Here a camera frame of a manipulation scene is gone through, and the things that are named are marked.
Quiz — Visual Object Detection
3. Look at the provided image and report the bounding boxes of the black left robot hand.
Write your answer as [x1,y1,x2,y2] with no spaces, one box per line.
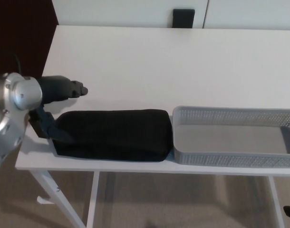
[28,75,89,144]

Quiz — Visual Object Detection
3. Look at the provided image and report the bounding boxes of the white table leg frame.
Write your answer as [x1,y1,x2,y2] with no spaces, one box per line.
[268,175,285,228]
[29,170,100,228]

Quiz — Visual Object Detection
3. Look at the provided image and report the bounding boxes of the white plastic hook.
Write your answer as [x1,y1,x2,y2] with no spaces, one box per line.
[37,196,53,205]

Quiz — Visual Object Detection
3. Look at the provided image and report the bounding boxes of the black fabric pencil case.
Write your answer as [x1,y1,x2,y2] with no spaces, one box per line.
[51,108,173,163]

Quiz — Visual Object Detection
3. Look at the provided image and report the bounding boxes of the grey perforated plastic basket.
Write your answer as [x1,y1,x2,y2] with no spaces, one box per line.
[172,105,290,169]

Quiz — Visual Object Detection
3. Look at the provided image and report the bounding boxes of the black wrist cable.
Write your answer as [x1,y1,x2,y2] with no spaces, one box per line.
[13,52,23,75]

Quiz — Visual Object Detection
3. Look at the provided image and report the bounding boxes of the dark maroon panel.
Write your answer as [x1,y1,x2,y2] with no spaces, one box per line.
[0,0,59,80]

